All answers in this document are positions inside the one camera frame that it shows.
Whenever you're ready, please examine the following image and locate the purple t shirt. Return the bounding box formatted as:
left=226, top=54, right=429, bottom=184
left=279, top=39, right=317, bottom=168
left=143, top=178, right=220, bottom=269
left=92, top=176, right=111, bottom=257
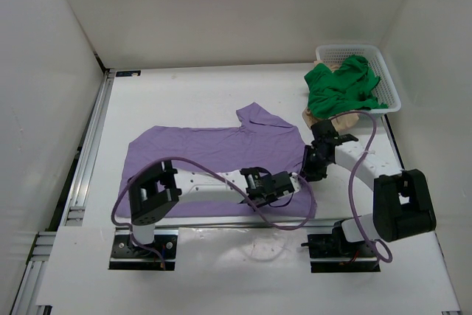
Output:
left=119, top=103, right=312, bottom=218

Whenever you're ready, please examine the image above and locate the green t shirt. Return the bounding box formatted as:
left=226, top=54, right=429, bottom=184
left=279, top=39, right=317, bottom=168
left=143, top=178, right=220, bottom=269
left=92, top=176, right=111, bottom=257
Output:
left=304, top=55, right=388, bottom=119

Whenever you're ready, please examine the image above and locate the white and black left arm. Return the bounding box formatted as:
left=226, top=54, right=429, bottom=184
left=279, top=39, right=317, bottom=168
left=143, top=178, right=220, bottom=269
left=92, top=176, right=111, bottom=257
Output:
left=127, top=159, right=302, bottom=256

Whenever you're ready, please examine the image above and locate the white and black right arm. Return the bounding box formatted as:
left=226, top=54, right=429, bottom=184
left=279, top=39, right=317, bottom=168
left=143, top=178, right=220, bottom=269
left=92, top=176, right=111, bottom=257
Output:
left=301, top=120, right=437, bottom=256

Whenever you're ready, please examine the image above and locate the beige t shirt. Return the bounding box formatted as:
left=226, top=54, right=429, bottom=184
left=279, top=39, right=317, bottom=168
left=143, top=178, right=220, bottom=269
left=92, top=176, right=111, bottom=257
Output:
left=303, top=60, right=364, bottom=131

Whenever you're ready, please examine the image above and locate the white plastic basket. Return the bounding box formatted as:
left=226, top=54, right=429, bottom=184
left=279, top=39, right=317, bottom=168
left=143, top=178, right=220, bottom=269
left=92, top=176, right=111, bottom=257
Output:
left=316, top=44, right=401, bottom=117

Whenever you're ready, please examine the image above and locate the blue label sticker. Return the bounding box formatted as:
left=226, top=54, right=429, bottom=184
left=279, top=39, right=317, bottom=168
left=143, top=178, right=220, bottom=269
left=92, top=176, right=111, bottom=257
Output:
left=115, top=70, right=141, bottom=77

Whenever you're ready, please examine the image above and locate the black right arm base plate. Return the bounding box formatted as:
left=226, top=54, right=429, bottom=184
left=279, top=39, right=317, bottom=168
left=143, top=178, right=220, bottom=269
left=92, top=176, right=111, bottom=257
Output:
left=300, top=226, right=381, bottom=274

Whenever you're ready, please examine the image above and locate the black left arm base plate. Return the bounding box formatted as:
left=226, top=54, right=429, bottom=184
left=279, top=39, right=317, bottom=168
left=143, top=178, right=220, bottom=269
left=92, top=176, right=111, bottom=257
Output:
left=108, top=229, right=178, bottom=271

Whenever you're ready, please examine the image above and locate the aluminium table edge rail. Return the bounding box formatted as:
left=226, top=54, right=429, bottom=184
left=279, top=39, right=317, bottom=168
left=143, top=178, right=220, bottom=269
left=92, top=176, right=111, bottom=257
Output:
left=62, top=217, right=343, bottom=229

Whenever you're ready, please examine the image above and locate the aluminium left frame rail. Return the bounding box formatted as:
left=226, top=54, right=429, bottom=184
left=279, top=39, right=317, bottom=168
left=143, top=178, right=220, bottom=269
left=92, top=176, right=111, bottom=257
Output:
left=10, top=69, right=115, bottom=314

